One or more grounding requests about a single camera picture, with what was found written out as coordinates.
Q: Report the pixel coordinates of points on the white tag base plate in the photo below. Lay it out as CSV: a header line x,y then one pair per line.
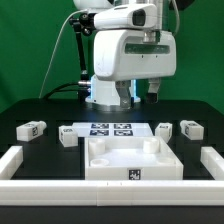
x,y
88,129

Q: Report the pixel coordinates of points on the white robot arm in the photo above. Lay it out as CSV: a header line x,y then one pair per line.
x,y
103,94

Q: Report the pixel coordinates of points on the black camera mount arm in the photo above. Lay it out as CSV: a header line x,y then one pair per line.
x,y
81,43

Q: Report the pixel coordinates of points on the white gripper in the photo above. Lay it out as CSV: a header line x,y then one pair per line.
x,y
122,55

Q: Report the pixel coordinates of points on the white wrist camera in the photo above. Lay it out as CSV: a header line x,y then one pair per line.
x,y
129,16

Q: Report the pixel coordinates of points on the white square tabletop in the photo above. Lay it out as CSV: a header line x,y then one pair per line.
x,y
131,158

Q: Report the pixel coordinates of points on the white U-shaped fence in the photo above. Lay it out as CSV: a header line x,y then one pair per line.
x,y
101,193

